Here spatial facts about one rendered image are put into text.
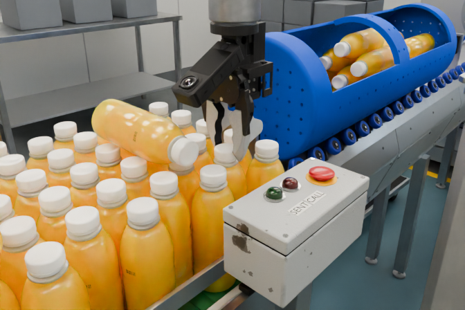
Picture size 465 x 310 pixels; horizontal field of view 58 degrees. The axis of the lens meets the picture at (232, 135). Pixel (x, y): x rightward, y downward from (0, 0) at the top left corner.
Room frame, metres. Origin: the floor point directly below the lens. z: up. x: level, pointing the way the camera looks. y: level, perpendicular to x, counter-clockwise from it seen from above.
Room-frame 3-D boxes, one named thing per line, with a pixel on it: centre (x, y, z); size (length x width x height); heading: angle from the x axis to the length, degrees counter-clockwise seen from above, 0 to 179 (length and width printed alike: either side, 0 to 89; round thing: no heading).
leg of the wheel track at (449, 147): (2.37, -1.35, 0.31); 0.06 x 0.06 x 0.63; 47
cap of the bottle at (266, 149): (0.63, -0.06, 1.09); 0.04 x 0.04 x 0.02
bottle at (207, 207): (0.54, 0.03, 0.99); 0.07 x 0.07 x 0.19
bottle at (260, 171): (0.63, -0.06, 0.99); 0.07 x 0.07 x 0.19
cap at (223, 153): (0.61, 0.01, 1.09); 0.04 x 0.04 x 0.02
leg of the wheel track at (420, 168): (1.55, -0.79, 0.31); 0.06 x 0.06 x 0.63; 47
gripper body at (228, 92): (0.63, -0.01, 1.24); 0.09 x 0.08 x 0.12; 137
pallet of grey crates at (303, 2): (5.01, -0.99, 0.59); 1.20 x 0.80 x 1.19; 45
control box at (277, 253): (0.48, -0.09, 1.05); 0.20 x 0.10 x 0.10; 137
